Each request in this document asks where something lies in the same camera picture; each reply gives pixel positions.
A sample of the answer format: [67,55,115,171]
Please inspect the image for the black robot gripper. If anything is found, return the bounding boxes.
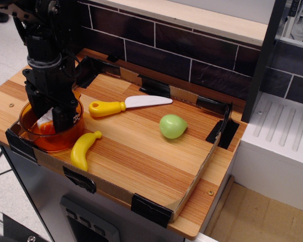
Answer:
[23,60,78,133]

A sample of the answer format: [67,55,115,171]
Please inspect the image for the salmon sushi toy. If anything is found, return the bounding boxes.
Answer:
[37,108,55,135]

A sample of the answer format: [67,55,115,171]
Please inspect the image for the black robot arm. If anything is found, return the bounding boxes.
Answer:
[0,1,81,133]

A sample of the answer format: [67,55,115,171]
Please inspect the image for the orange transparent plastic pot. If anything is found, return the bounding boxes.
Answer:
[18,91,85,152]

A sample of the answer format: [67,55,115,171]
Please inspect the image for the yellow toy banana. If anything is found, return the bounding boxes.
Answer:
[71,131,102,171]

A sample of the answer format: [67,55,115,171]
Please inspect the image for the black caster wheel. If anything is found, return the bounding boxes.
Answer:
[0,12,9,23]

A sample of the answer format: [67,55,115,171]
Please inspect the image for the grey toy oven front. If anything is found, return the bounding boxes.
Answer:
[60,196,121,241]

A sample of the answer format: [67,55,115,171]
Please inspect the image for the green toy pear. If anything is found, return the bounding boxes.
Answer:
[159,114,188,139]

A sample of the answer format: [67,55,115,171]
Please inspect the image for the white toy sink drainboard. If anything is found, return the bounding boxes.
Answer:
[232,93,303,210]

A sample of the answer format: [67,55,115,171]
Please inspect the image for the yellow handled toy knife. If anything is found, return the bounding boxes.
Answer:
[88,95,173,117]

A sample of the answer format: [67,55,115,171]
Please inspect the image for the dark grey shelf post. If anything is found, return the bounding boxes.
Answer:
[241,1,287,123]

